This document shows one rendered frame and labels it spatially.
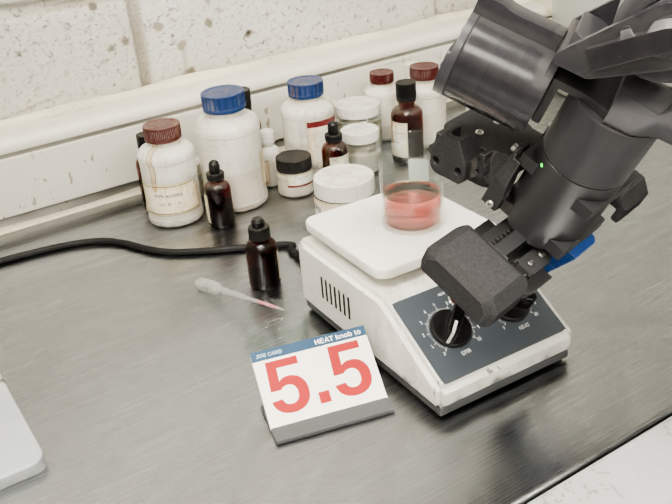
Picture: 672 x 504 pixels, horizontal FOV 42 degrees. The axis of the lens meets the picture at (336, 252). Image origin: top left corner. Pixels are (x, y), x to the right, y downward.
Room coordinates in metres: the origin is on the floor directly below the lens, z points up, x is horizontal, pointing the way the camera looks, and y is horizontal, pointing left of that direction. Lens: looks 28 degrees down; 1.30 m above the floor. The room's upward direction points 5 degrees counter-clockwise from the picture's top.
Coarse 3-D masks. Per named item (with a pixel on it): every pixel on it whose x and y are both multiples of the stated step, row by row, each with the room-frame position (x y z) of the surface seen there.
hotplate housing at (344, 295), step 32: (320, 256) 0.63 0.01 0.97; (320, 288) 0.63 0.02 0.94; (352, 288) 0.58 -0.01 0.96; (384, 288) 0.56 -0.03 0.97; (416, 288) 0.56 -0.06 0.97; (352, 320) 0.58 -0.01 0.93; (384, 320) 0.54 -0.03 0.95; (384, 352) 0.54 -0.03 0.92; (416, 352) 0.52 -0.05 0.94; (544, 352) 0.53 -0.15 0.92; (416, 384) 0.51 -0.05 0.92; (448, 384) 0.49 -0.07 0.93; (480, 384) 0.50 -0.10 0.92
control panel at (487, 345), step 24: (432, 288) 0.56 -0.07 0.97; (408, 312) 0.54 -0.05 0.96; (432, 312) 0.54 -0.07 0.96; (552, 312) 0.56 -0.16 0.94; (432, 336) 0.53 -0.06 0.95; (480, 336) 0.53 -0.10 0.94; (504, 336) 0.53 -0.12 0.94; (528, 336) 0.54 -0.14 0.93; (432, 360) 0.51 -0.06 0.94; (456, 360) 0.51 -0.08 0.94; (480, 360) 0.51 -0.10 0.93
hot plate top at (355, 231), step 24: (312, 216) 0.66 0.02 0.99; (336, 216) 0.66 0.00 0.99; (360, 216) 0.65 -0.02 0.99; (456, 216) 0.64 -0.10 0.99; (480, 216) 0.64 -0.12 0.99; (336, 240) 0.61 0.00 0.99; (360, 240) 0.61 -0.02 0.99; (384, 240) 0.61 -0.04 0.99; (408, 240) 0.60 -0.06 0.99; (432, 240) 0.60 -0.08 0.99; (360, 264) 0.58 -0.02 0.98; (384, 264) 0.57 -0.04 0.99; (408, 264) 0.57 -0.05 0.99
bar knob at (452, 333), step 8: (456, 304) 0.54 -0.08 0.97; (440, 312) 0.54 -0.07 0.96; (448, 312) 0.54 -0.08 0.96; (456, 312) 0.53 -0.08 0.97; (464, 312) 0.53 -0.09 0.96; (432, 320) 0.53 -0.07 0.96; (440, 320) 0.54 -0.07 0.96; (448, 320) 0.53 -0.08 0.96; (456, 320) 0.52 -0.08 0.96; (464, 320) 0.54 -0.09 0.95; (432, 328) 0.53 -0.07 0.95; (440, 328) 0.53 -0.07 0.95; (448, 328) 0.52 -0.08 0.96; (456, 328) 0.52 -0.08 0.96; (464, 328) 0.53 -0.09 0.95; (440, 336) 0.52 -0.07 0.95; (448, 336) 0.51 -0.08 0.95; (456, 336) 0.51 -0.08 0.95; (464, 336) 0.53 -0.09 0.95; (448, 344) 0.52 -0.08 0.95; (456, 344) 0.52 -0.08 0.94; (464, 344) 0.52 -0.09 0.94
